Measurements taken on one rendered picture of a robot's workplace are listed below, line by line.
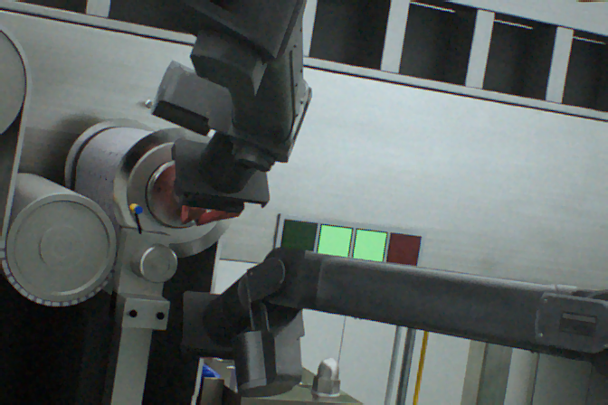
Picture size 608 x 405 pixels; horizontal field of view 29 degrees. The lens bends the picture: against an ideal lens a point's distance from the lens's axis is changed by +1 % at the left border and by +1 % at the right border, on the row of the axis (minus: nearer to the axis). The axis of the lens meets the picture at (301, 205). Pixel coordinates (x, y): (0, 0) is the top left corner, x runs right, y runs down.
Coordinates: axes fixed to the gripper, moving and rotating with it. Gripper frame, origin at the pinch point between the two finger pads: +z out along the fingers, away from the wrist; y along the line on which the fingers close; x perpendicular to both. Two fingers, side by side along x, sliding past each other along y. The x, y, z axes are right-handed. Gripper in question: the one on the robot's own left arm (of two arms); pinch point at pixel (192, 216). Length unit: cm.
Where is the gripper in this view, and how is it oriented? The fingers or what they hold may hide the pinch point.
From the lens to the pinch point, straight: 127.9
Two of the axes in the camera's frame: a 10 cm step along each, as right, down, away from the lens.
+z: -4.2, 5.3, 7.4
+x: -1.3, -8.4, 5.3
